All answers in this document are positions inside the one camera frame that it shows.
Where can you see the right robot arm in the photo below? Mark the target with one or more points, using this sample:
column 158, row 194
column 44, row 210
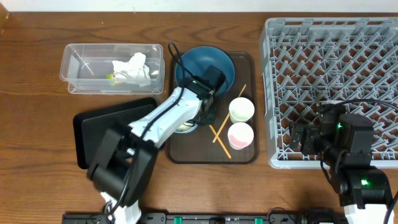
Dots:
column 343, row 142

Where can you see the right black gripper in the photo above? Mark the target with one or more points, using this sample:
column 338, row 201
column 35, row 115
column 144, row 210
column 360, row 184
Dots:
column 311, row 133

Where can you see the wooden chopstick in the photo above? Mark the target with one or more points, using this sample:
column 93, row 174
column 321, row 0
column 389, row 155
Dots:
column 226, row 119
column 220, row 142

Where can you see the yellow snack wrapper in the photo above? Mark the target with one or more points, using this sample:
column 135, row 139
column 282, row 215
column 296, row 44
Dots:
column 112, row 79

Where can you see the white cup green inside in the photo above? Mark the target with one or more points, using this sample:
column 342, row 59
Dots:
column 241, row 110

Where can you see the grey dishwasher rack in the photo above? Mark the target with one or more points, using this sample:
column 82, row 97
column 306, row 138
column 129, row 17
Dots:
column 308, row 60

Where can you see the clear plastic waste bin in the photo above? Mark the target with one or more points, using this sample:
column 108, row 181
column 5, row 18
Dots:
column 85, row 66

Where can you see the white napkin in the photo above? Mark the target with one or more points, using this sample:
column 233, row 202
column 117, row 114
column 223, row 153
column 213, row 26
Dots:
column 134, row 71

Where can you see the dark blue plate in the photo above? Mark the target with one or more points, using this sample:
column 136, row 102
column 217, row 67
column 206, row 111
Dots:
column 198, row 59

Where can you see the light blue bowl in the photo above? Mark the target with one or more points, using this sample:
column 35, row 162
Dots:
column 186, row 128

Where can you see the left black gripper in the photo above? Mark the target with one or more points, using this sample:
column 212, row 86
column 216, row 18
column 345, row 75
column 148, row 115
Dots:
column 206, row 112

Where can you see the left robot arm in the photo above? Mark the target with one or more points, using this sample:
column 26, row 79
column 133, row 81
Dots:
column 124, row 162

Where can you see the brown serving tray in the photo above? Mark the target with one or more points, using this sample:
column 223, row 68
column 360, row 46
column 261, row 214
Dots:
column 196, row 147

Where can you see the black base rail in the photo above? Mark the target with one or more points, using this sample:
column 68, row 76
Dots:
column 273, row 218

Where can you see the black tray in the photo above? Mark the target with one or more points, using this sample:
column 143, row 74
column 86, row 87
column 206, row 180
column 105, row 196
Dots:
column 89, row 127

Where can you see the white cup pink inside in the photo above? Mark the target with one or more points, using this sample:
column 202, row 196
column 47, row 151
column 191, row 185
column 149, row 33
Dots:
column 240, row 135

